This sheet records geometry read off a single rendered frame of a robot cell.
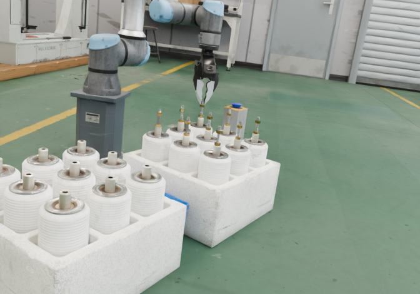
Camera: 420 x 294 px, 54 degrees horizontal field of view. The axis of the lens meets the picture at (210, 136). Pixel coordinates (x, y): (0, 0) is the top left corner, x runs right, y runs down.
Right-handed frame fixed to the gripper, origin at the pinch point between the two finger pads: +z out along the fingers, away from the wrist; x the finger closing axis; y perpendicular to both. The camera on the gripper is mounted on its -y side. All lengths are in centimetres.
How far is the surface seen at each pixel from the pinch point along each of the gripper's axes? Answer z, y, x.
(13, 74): 32, 205, 115
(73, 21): -8, 350, 89
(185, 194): 21.8, -35.4, 8.8
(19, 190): 9, -64, 48
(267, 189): 24.4, -22.2, -21.8
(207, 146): 10.7, -20.8, 0.9
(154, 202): 14, -57, 20
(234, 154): 10.4, -29.2, -6.4
